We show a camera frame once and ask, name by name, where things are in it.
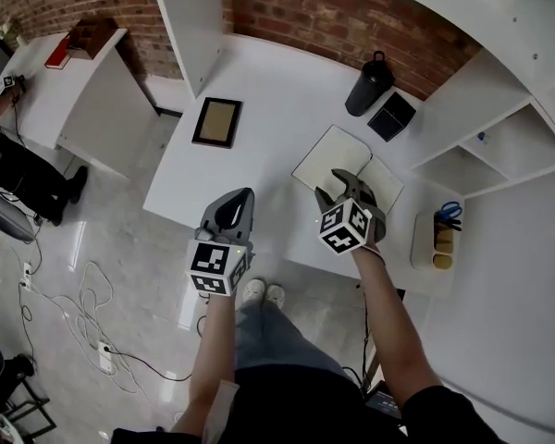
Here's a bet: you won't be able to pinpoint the person's black shirt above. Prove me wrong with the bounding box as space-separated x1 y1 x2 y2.
113 363 505 444

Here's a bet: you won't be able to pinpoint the grey chair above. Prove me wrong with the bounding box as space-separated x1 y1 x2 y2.
0 185 36 244

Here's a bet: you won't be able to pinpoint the person's right white shoe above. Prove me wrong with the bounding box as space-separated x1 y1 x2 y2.
265 284 286 309

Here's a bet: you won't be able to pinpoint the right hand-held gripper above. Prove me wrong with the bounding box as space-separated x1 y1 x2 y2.
314 168 389 256

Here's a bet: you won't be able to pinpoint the red book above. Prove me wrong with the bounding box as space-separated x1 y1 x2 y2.
44 37 73 69

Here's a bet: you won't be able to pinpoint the black square pen holder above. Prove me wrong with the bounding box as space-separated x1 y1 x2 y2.
366 91 417 142

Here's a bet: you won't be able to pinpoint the person's left forearm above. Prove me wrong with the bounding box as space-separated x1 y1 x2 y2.
170 291 240 434

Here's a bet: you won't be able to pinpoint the person's left white shoe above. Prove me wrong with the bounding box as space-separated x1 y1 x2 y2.
242 278 265 307

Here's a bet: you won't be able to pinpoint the black tumbler bottle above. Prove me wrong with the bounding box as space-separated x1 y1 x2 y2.
344 50 396 117

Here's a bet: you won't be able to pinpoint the black cable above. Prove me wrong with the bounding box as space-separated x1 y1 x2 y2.
110 349 193 383
340 284 376 388
16 238 43 355

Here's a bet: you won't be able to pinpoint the small white vase with flowers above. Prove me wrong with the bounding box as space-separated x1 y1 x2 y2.
0 18 29 48

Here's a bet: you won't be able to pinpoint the black electronic device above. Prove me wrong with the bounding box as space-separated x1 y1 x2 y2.
364 381 406 423

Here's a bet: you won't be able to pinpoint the white desk organizer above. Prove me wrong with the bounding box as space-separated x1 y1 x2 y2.
410 200 463 272

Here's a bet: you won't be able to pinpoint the teal-covered notebook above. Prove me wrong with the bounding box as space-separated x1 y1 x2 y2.
290 124 405 216

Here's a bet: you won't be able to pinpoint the white hutch shelf unit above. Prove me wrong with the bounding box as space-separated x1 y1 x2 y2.
147 0 555 198

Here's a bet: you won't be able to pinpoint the person's right forearm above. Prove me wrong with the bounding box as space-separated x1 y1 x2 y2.
351 245 445 409

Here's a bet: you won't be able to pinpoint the white side table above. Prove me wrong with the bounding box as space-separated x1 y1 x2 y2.
0 28 161 179

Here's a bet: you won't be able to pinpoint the white desk with drawers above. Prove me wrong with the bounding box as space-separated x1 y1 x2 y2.
142 32 466 298

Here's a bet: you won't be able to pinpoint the black picture frame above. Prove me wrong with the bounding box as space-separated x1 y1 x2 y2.
191 96 243 150

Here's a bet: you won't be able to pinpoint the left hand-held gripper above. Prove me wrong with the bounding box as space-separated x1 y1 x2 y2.
185 187 256 298

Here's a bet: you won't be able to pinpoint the person's white shoe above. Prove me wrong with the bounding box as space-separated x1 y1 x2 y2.
242 278 265 307
265 284 286 309

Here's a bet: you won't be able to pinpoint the white cable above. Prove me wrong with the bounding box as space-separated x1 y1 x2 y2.
41 260 186 423

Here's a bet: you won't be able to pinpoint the person's blue jeans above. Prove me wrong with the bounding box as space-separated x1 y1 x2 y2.
234 301 348 374

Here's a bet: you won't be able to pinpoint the brown wooden box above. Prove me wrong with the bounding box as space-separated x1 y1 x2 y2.
66 18 119 60

